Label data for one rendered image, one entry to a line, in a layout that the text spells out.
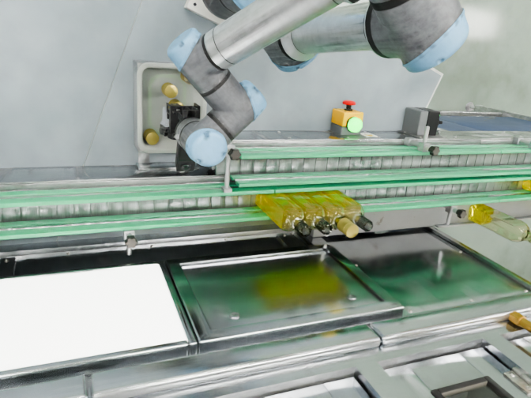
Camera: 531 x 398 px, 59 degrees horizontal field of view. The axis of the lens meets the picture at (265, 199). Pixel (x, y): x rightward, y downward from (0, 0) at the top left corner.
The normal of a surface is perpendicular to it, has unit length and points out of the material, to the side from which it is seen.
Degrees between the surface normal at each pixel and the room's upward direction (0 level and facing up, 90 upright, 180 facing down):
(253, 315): 90
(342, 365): 90
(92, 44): 0
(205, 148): 0
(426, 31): 36
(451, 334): 90
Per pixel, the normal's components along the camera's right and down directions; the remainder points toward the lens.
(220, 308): 0.08, -0.94
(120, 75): 0.37, 0.34
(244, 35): -0.34, 0.54
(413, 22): -0.26, 0.74
